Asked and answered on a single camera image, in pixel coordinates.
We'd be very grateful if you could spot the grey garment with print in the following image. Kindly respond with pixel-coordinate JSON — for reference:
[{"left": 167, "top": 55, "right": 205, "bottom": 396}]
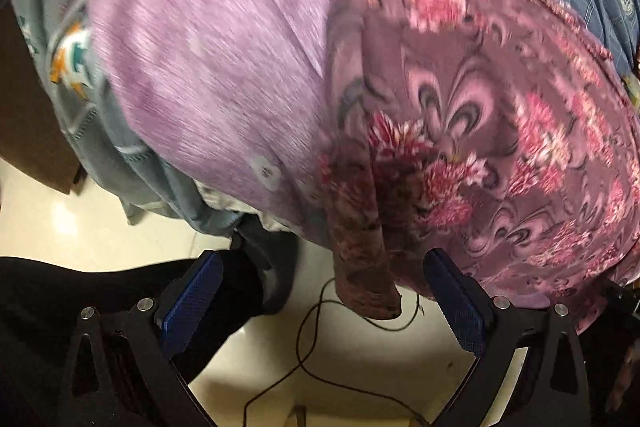
[{"left": 10, "top": 0, "right": 261, "bottom": 238}]

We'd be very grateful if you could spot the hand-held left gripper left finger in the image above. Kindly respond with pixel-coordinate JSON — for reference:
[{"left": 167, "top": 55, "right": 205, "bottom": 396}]
[{"left": 55, "top": 251, "right": 224, "bottom": 427}]

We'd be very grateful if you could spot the lilac flowered cloth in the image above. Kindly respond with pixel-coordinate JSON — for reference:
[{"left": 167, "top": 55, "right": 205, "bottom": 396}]
[{"left": 85, "top": 0, "right": 381, "bottom": 233}]

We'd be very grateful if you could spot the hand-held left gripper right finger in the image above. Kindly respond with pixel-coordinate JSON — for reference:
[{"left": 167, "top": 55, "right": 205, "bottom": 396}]
[{"left": 423, "top": 248, "right": 588, "bottom": 427}]

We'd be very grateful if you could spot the black cable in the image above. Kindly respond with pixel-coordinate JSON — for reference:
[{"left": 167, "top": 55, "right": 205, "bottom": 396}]
[{"left": 243, "top": 279, "right": 431, "bottom": 427}]

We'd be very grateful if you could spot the person's leg in black pants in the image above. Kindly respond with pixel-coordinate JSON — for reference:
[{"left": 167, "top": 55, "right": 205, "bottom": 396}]
[{"left": 0, "top": 249, "right": 266, "bottom": 427}]

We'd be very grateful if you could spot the maroon floral garment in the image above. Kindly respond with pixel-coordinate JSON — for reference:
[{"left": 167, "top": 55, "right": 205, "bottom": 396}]
[{"left": 320, "top": 0, "right": 640, "bottom": 338}]

